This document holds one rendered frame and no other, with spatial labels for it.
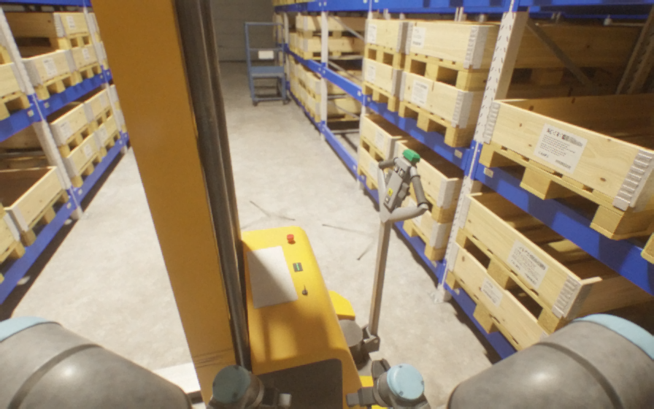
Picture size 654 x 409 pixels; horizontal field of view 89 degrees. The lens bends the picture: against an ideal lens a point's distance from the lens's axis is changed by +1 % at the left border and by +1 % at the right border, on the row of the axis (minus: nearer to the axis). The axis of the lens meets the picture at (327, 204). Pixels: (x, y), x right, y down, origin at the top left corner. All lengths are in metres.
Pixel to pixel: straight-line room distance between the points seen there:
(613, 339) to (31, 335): 0.69
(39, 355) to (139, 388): 0.11
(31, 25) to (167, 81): 4.15
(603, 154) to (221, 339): 1.51
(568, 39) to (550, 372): 2.28
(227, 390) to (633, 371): 0.81
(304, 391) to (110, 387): 1.03
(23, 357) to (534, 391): 0.55
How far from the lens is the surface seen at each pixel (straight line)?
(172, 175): 0.86
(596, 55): 2.80
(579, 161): 1.68
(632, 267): 1.69
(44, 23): 4.87
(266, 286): 1.47
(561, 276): 1.80
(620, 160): 1.59
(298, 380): 1.36
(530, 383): 0.47
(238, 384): 0.99
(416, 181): 1.31
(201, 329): 1.17
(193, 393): 2.23
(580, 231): 1.78
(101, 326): 2.90
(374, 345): 1.96
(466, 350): 2.55
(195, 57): 0.79
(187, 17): 0.79
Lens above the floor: 1.89
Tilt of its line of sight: 30 degrees down
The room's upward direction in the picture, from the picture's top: 1 degrees clockwise
